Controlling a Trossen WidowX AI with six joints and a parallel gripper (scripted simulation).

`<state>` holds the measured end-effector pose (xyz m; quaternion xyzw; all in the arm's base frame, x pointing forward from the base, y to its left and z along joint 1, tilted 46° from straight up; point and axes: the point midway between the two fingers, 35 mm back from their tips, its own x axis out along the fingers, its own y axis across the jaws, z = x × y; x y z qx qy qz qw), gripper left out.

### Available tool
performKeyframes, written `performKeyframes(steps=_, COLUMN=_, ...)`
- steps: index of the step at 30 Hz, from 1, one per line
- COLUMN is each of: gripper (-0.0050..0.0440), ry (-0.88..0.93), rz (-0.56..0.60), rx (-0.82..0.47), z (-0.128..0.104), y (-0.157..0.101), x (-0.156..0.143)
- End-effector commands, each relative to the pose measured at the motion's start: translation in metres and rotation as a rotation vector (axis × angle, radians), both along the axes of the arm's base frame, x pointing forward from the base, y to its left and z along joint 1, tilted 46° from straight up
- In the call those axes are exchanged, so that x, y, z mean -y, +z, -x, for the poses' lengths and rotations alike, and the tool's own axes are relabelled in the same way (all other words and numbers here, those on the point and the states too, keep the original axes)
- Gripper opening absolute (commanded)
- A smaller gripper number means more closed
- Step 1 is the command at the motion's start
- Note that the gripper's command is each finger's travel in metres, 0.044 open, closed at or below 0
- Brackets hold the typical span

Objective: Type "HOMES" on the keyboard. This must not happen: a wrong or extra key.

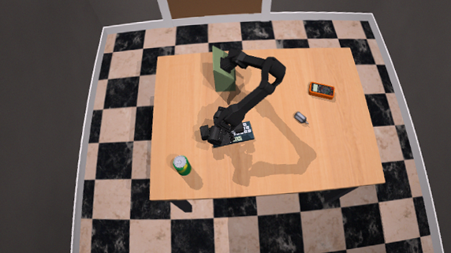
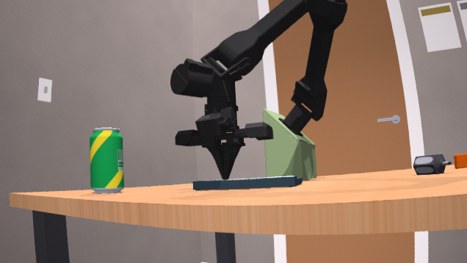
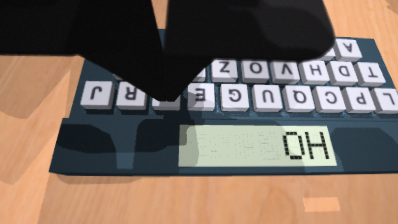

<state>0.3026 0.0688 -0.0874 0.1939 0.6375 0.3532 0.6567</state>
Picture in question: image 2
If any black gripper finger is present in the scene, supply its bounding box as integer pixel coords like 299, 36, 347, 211
202, 143, 225, 180
222, 142, 245, 179

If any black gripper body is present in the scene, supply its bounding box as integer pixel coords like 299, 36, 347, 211
175, 97, 273, 146

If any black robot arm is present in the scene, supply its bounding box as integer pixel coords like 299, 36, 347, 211
170, 0, 347, 138

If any dark teal keyboard case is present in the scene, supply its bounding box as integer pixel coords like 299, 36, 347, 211
192, 176, 303, 190

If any orange digital multimeter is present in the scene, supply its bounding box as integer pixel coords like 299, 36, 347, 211
454, 154, 467, 169

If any green and yellow soda can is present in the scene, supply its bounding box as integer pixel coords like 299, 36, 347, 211
90, 128, 124, 193

